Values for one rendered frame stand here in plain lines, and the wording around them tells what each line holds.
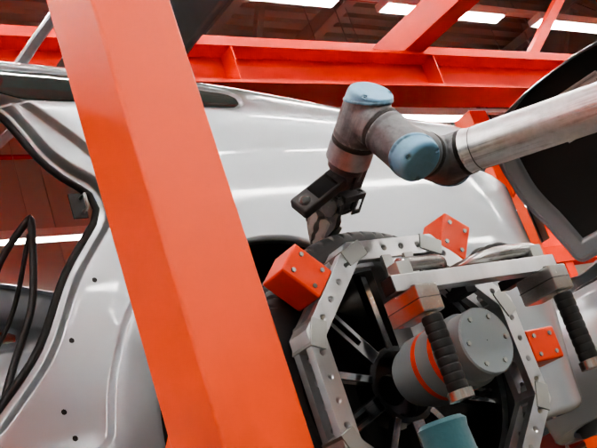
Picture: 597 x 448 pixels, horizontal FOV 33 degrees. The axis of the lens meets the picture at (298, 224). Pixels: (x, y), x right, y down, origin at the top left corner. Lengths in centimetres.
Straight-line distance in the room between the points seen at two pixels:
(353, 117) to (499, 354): 51
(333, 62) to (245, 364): 453
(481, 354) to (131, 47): 81
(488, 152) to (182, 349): 70
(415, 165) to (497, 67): 516
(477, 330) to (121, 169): 69
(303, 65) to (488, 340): 415
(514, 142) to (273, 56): 392
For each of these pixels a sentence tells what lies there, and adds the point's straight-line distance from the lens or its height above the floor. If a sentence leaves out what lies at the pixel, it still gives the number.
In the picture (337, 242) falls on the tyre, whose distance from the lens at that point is 205.
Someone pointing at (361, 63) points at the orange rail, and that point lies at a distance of 618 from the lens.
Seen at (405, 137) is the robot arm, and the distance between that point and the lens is 186.
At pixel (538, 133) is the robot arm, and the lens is 189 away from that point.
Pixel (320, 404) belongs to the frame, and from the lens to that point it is 183.
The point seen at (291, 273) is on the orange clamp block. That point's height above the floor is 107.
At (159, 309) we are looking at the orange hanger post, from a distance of 165.
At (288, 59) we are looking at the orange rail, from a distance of 583.
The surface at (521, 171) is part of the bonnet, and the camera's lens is 580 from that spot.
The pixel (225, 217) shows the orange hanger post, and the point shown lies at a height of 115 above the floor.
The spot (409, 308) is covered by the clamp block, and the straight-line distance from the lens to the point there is 171.
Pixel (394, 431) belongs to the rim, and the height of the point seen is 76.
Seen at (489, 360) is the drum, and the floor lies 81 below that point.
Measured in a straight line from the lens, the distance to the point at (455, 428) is 177.
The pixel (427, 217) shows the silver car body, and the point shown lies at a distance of 276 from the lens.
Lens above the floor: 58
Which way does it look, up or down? 18 degrees up
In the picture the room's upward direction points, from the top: 19 degrees counter-clockwise
